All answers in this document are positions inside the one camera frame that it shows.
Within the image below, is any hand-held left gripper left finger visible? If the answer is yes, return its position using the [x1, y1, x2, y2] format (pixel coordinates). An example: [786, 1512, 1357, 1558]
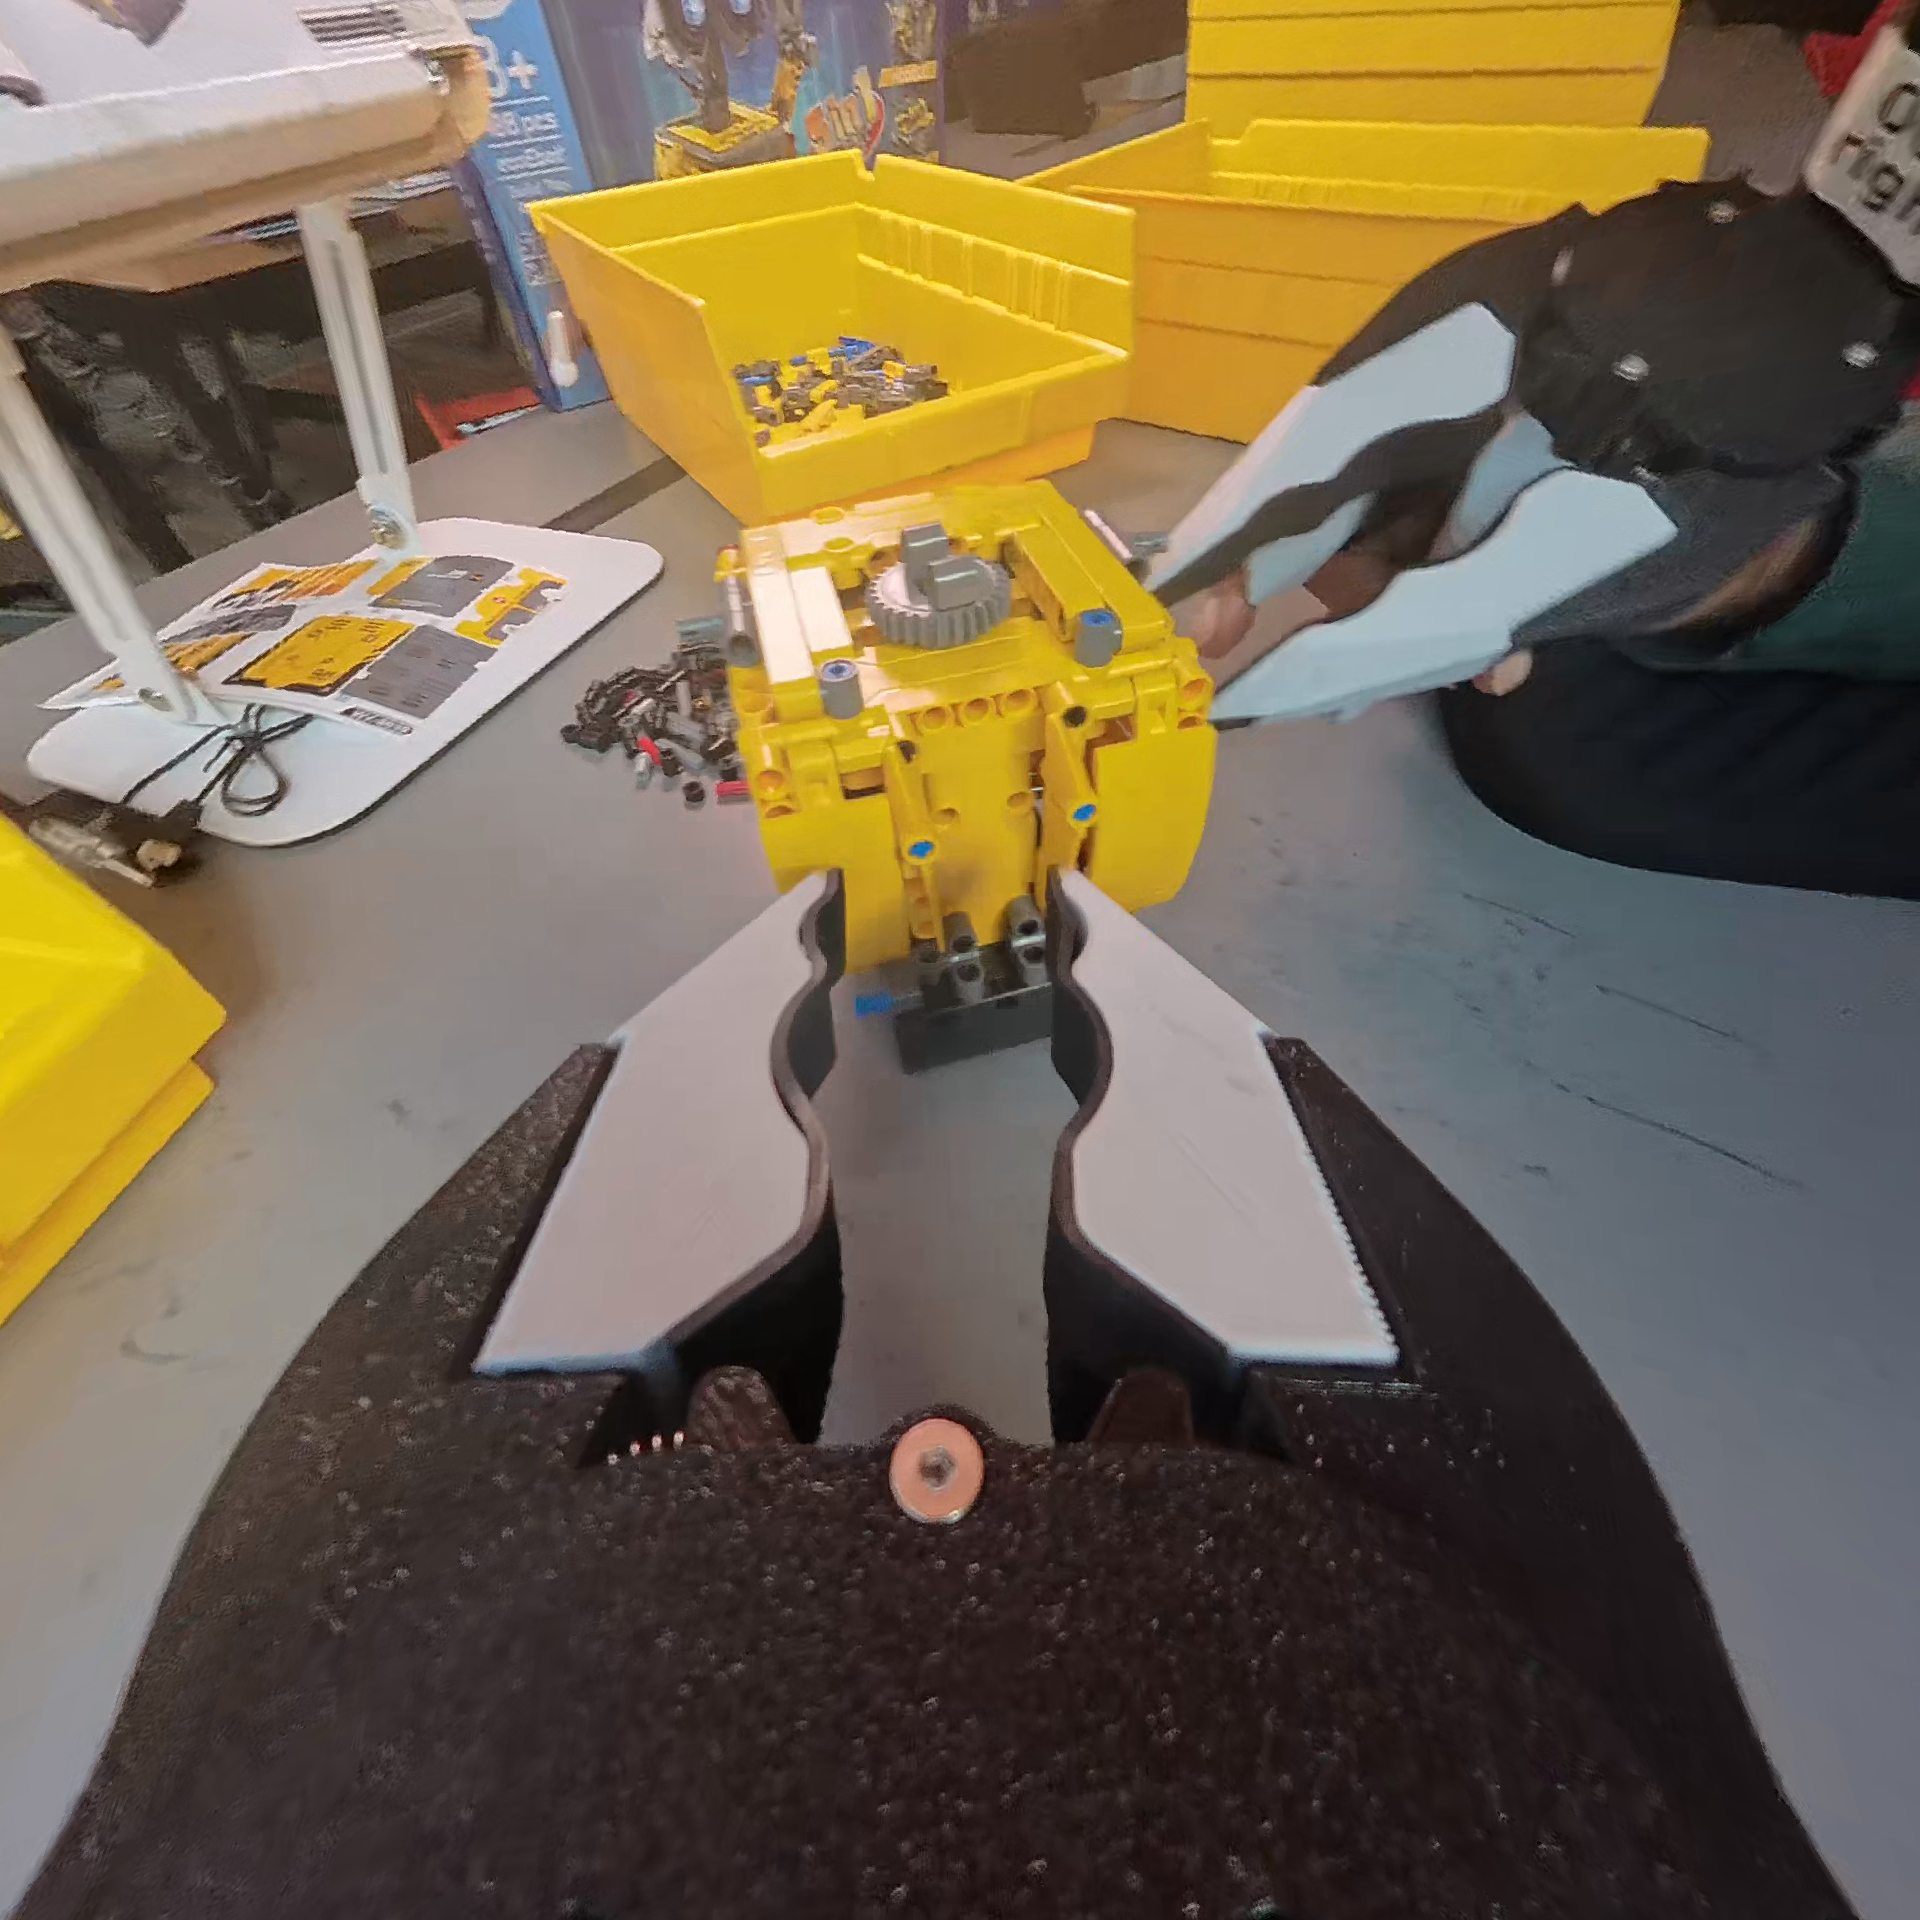
[469, 871, 845, 1449]

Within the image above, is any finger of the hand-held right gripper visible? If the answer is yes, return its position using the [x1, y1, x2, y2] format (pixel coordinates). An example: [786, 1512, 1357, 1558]
[1206, 469, 1682, 730]
[1143, 303, 1521, 601]

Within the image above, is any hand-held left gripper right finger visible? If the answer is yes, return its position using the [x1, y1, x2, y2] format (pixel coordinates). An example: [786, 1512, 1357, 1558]
[1046, 871, 1401, 1449]

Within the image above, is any yellow lego beam assembly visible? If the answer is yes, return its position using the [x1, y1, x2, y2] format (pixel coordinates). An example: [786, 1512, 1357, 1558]
[687, 545, 866, 717]
[1020, 506, 1181, 665]

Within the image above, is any yellow black lego truck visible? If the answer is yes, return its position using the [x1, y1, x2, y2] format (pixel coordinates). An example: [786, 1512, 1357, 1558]
[711, 480, 1221, 1074]

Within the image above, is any yellow lego panel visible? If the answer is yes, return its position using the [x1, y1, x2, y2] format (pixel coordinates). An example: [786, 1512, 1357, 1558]
[742, 480, 1056, 553]

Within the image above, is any person's right forearm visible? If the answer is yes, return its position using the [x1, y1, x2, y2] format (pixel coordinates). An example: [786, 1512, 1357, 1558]
[1756, 450, 1920, 677]

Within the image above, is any pile of small lego parts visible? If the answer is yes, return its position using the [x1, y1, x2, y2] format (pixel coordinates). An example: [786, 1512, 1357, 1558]
[561, 645, 751, 811]

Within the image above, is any dark lego pieces heap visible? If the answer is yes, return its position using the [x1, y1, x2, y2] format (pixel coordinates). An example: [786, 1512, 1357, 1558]
[732, 335, 953, 451]

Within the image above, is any printed lego leaflet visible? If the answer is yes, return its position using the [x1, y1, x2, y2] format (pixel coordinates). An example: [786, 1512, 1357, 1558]
[41, 551, 572, 741]

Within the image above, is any person's right hand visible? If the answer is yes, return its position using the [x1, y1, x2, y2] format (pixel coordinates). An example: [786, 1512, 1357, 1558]
[1180, 506, 1454, 663]

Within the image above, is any nested yellow bins stack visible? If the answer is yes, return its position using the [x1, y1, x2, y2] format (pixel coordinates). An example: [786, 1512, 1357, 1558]
[1020, 0, 1711, 443]

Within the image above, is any black padded wrist rest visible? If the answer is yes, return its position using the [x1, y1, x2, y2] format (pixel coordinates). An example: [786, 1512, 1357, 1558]
[1440, 645, 1920, 903]

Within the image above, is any yellow plastic bin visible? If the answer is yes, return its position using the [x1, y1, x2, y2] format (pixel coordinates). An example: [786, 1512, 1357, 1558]
[0, 816, 225, 1321]
[532, 151, 1136, 527]

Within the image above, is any white board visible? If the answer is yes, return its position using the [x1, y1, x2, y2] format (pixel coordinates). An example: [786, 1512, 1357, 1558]
[28, 515, 665, 848]

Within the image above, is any orange plastic crate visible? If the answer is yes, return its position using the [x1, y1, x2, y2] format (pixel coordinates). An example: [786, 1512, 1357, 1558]
[410, 385, 542, 451]

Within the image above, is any white stand leg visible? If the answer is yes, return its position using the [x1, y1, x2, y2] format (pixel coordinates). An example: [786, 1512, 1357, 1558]
[292, 194, 423, 547]

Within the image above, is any blue toy kit box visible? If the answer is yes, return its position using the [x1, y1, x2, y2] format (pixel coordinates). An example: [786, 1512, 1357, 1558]
[449, 0, 945, 414]

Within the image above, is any black cable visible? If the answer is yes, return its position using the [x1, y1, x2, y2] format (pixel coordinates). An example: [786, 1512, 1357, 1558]
[30, 704, 318, 887]

